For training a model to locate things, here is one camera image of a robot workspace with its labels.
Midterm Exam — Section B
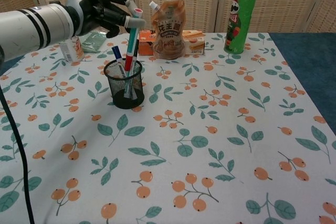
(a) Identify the white bottle with black cap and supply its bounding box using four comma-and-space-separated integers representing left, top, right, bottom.
59, 35, 85, 63

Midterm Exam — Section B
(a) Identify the green marker with black cap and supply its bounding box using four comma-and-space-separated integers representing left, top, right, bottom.
125, 39, 140, 99

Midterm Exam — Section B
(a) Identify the floral printed tablecloth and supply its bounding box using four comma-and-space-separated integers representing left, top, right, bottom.
0, 32, 336, 224

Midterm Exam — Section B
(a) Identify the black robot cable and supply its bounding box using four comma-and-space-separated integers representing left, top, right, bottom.
0, 84, 35, 224

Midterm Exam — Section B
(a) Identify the black mesh pen holder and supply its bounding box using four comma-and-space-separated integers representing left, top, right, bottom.
103, 58, 145, 110

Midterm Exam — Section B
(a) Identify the brown spouted sauce pouch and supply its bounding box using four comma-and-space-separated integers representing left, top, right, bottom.
149, 0, 187, 60

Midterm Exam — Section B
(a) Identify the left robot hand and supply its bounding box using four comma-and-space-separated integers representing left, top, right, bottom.
64, 0, 146, 38

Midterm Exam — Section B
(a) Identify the green chips can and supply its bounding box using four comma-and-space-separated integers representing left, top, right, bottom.
223, 0, 260, 55

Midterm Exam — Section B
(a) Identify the white marker with blue cap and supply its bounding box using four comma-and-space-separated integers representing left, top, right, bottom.
111, 45, 140, 100

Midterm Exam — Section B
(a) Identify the orange biscuit box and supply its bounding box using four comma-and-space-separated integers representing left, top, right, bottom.
138, 29, 206, 56

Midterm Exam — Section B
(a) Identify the green plastic packet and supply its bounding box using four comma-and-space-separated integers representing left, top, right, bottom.
80, 31, 108, 53

